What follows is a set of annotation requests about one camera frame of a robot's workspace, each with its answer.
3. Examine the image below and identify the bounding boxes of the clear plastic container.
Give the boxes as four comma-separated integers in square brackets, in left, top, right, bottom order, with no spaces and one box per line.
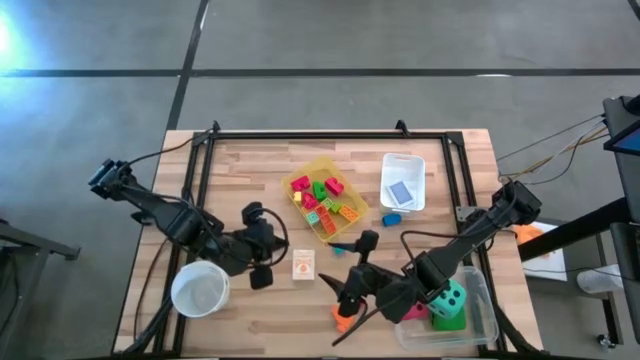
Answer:
[394,265,501,351]

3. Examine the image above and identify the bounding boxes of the teal foam die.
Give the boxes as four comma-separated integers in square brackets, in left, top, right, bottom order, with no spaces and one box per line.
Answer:
[428,278,468,320]

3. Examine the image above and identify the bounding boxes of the white round bucket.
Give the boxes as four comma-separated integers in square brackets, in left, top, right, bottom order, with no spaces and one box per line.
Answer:
[170,259,231,319]

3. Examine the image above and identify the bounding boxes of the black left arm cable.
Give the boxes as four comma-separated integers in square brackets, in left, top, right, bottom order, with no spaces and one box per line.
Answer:
[124,128,211,166]

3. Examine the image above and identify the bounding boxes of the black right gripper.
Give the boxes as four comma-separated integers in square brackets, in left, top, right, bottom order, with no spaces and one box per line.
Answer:
[318,229,431,324]

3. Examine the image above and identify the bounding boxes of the orange toy car block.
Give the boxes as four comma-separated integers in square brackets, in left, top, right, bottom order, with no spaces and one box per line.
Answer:
[330,303,357,334]

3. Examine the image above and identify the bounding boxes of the blue card with white frame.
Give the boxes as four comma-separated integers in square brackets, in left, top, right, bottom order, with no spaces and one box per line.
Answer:
[387,179,417,208]

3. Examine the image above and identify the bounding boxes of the orange card with white frame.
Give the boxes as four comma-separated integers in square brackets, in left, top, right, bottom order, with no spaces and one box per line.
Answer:
[292,248,316,281]

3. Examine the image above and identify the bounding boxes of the grey metal stand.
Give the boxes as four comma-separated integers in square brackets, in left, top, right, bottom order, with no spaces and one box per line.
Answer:
[0,218,81,360]

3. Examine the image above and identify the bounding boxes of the red-orange long toy brick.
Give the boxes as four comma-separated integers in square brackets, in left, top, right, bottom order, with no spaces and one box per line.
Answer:
[314,203,338,236]

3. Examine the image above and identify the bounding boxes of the white rounded object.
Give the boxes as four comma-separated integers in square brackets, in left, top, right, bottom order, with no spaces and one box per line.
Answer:
[576,263,624,295]

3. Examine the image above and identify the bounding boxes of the orange object on paper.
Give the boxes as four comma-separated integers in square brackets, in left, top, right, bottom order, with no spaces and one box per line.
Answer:
[514,224,545,246]

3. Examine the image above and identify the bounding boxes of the black left wrist camera cable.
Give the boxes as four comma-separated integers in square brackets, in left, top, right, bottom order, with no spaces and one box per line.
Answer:
[259,207,290,264]

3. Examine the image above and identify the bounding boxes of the white paper sheet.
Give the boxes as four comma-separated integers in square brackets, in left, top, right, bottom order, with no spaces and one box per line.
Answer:
[512,218,569,283]

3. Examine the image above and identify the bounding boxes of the black equipment stand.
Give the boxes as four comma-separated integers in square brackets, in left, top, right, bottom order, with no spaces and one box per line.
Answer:
[517,149,640,346]

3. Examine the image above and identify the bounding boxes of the yellow translucent plastic bin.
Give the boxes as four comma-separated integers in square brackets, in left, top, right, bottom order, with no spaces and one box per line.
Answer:
[280,155,370,244]

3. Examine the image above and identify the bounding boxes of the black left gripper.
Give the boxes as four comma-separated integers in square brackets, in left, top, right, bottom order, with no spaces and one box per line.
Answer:
[219,201,290,290]

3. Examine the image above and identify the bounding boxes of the white plastic bin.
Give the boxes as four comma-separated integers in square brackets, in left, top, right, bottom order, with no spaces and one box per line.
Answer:
[379,152,427,214]

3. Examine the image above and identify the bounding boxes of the yellow cable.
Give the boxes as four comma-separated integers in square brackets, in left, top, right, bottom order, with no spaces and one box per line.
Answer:
[499,124,610,186]

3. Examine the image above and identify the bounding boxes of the grey cable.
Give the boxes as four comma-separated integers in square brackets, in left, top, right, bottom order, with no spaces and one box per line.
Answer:
[496,113,607,163]

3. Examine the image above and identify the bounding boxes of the black monitor with blue screen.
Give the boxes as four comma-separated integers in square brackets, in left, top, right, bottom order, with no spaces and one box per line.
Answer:
[602,94,640,156]

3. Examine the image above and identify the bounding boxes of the pink foam die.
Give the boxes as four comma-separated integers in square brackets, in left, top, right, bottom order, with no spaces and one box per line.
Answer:
[402,302,431,321]

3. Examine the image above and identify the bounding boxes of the green foam die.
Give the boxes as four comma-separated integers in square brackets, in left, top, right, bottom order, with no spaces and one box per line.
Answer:
[432,307,467,332]

